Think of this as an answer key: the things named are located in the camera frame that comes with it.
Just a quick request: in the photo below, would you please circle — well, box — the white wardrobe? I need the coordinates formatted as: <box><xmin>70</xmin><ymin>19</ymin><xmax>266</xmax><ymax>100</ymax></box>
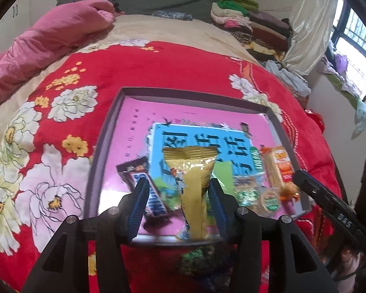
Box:
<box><xmin>0</xmin><ymin>0</ymin><xmax>60</xmax><ymax>62</ymax></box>

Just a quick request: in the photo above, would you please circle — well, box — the barred window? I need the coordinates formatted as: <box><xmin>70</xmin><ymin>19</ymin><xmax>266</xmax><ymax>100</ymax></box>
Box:
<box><xmin>329</xmin><ymin>0</ymin><xmax>366</xmax><ymax>105</ymax></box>

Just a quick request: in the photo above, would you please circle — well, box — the blue patterned cloth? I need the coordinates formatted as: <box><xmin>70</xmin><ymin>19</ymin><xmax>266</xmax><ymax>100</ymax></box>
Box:
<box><xmin>151</xmin><ymin>10</ymin><xmax>193</xmax><ymax>21</ymax></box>

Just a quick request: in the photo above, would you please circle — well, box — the cream satin curtain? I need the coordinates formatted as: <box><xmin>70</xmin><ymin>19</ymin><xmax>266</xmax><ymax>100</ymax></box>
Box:
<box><xmin>285</xmin><ymin>0</ymin><xmax>340</xmax><ymax>76</ymax></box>

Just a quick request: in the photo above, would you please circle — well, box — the clothes heap on windowsill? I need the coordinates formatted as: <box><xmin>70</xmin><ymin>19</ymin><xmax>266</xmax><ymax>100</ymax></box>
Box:
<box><xmin>320</xmin><ymin>39</ymin><xmax>366</xmax><ymax>148</ymax></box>

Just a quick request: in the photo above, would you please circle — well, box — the shallow grey cardboard box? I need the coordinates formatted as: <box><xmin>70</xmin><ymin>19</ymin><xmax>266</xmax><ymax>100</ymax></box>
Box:
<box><xmin>85</xmin><ymin>87</ymin><xmax>312</xmax><ymax>247</ymax></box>

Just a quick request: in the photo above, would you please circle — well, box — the dark wooden bed frame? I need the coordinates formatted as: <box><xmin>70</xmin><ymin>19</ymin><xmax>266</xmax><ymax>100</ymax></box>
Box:
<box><xmin>323</xmin><ymin>145</ymin><xmax>350</xmax><ymax>203</ymax></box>

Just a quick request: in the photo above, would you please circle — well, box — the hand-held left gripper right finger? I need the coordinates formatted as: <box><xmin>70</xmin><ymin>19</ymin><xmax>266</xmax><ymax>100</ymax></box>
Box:
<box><xmin>208</xmin><ymin>178</ymin><xmax>339</xmax><ymax>293</ymax></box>

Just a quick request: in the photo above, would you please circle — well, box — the brown chocolate bar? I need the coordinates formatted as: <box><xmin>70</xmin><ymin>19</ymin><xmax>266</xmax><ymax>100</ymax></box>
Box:
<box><xmin>116</xmin><ymin>156</ymin><xmax>169</xmax><ymax>219</ymax></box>

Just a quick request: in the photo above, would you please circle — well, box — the red floral blanket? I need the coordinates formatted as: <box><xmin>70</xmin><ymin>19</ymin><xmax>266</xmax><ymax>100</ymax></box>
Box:
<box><xmin>0</xmin><ymin>39</ymin><xmax>344</xmax><ymax>293</ymax></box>

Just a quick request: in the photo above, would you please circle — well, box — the small green white packet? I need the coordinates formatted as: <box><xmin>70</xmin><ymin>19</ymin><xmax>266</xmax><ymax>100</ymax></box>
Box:
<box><xmin>233</xmin><ymin>175</ymin><xmax>262</xmax><ymax>207</ymax></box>

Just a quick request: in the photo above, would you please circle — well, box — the pink quilt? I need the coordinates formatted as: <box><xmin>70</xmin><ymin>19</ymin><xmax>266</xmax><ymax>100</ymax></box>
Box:
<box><xmin>0</xmin><ymin>0</ymin><xmax>118</xmax><ymax>108</ymax></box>

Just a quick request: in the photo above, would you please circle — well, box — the person's right hand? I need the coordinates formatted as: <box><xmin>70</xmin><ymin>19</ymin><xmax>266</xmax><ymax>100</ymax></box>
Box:
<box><xmin>338</xmin><ymin>246</ymin><xmax>366</xmax><ymax>293</ymax></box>

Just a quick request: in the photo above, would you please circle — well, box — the stack of folded clothes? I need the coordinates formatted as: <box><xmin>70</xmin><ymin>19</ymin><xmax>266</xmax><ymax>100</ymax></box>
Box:
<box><xmin>210</xmin><ymin>0</ymin><xmax>294</xmax><ymax>62</ymax></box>

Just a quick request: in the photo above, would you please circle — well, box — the grey white clothing pile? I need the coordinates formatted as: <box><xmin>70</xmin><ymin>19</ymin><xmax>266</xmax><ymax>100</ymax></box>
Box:
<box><xmin>262</xmin><ymin>59</ymin><xmax>312</xmax><ymax>99</ymax></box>

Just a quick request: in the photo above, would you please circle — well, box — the purple plastic bag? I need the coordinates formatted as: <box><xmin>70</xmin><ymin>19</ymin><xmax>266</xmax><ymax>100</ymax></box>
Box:
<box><xmin>334</xmin><ymin>53</ymin><xmax>349</xmax><ymax>74</ymax></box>

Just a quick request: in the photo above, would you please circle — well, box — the beige bed sheet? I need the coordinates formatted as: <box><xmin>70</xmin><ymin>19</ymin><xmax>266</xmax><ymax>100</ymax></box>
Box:
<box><xmin>0</xmin><ymin>14</ymin><xmax>263</xmax><ymax>147</ymax></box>

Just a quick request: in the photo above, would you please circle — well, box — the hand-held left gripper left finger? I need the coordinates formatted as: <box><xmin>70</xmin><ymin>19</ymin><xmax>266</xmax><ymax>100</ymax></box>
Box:
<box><xmin>21</xmin><ymin>177</ymin><xmax>151</xmax><ymax>293</ymax></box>

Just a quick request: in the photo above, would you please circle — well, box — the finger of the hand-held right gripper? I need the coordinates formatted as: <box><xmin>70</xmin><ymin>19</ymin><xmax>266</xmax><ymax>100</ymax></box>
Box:
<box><xmin>293</xmin><ymin>169</ymin><xmax>339</xmax><ymax>212</ymax></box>

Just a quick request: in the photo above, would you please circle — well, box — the orange cracker packet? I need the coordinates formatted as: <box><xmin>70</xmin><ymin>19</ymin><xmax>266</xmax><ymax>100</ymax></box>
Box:
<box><xmin>259</xmin><ymin>146</ymin><xmax>301</xmax><ymax>202</ymax></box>

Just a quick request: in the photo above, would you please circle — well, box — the pink book with blue panel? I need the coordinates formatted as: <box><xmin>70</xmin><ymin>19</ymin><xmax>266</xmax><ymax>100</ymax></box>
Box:
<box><xmin>98</xmin><ymin>95</ymin><xmax>294</xmax><ymax>239</ymax></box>

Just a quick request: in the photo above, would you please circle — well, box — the yellow snack packet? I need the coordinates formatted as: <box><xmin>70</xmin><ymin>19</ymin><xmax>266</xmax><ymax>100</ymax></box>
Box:
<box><xmin>163</xmin><ymin>146</ymin><xmax>219</xmax><ymax>241</ymax></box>

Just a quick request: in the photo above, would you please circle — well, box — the grey padded headboard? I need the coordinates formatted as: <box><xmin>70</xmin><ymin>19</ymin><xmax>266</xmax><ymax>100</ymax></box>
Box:
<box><xmin>56</xmin><ymin>0</ymin><xmax>227</xmax><ymax>22</ymax></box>

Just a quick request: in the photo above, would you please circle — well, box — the red plastic bag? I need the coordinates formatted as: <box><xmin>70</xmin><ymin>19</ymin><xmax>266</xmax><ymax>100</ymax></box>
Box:
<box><xmin>304</xmin><ymin>108</ymin><xmax>325</xmax><ymax>132</ymax></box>

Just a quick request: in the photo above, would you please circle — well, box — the dark folded garment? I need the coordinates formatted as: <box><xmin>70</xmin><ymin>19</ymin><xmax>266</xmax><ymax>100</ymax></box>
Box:
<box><xmin>106</xmin><ymin>0</ymin><xmax>126</xmax><ymax>14</ymax></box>

